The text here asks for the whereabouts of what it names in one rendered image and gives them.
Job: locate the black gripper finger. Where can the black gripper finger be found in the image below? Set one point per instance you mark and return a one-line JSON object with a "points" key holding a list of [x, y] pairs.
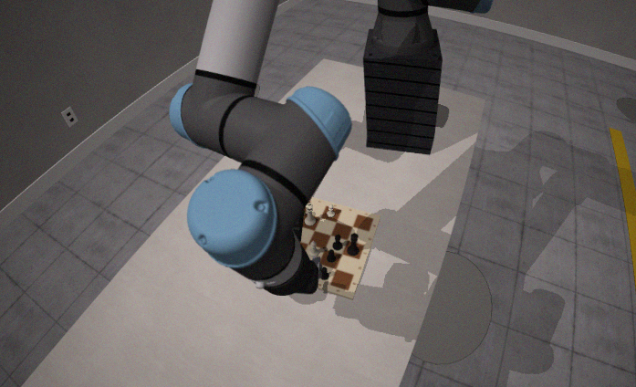
{"points": [[316, 259]]}

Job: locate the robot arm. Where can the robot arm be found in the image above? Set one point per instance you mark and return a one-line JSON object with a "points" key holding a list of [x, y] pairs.
{"points": [[242, 218]]}

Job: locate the brown and cream chessboard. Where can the brown and cream chessboard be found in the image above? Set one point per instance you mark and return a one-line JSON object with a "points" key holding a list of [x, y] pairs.
{"points": [[345, 271]]}

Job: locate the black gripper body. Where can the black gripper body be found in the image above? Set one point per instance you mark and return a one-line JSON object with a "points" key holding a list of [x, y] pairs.
{"points": [[301, 274]]}

